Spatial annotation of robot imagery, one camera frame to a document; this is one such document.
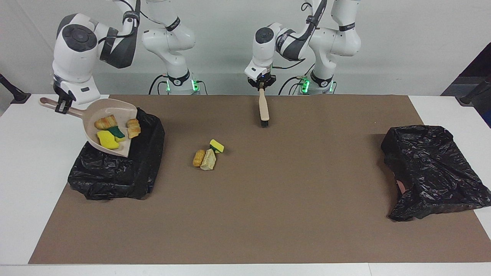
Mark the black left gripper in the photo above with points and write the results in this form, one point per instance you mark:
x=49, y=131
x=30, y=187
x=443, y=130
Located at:
x=262, y=78

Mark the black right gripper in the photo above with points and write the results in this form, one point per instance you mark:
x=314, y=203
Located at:
x=59, y=95

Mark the beige hand brush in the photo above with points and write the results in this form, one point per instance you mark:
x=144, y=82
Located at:
x=263, y=109

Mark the pale yellow foam chunk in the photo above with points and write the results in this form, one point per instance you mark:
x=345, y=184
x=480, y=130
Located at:
x=133, y=128
x=208, y=160
x=105, y=122

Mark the beige plastic dustpan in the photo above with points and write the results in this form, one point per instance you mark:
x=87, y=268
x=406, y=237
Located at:
x=111, y=109

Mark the yellow green sponge piece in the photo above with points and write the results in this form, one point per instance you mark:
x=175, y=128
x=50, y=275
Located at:
x=117, y=133
x=217, y=145

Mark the orange brown foam chunk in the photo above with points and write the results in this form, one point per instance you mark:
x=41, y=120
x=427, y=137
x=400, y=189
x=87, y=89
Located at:
x=198, y=158

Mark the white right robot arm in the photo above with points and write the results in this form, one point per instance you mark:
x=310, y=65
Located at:
x=76, y=61

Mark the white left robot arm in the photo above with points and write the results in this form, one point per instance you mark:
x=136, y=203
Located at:
x=333, y=42

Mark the black bag lined bin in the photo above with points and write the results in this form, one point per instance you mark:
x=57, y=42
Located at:
x=433, y=172
x=115, y=176

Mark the black stand foot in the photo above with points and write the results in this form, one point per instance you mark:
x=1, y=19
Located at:
x=470, y=97
x=17, y=96

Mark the brown table mat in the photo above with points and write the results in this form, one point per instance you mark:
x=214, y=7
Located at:
x=245, y=237

